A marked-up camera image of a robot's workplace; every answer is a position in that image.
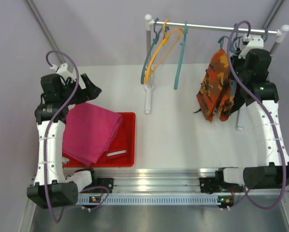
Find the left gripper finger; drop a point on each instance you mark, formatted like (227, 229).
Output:
(92, 92)
(88, 83)

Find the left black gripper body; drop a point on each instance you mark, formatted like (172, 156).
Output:
(79, 96)

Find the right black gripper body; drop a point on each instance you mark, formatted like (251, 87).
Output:
(238, 65)

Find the black trousers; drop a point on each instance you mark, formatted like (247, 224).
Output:
(238, 100)

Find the pink trousers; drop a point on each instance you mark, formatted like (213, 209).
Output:
(89, 131)

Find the orange camouflage trousers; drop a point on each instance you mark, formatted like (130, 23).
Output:
(217, 90)

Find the teal hanger of pink trousers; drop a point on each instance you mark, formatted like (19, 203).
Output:
(176, 82)

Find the teal hanger of newspaper trousers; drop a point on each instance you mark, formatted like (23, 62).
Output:
(150, 46)

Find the teal hanger of black trousers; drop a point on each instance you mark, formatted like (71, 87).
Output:
(235, 43)

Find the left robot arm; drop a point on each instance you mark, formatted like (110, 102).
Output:
(50, 187)

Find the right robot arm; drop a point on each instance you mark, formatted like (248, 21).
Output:
(273, 161)

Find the empty teal hanger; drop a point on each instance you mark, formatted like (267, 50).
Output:
(265, 35)

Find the red plastic tray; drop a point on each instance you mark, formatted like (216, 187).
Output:
(130, 126)

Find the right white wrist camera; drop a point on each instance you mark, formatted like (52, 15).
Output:
(252, 42)

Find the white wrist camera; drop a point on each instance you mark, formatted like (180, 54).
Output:
(252, 42)
(63, 71)

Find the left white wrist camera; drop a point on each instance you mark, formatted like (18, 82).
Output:
(63, 71)

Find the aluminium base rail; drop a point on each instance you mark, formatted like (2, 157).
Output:
(151, 181)

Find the perforated cable duct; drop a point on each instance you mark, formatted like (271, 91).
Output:
(153, 200)

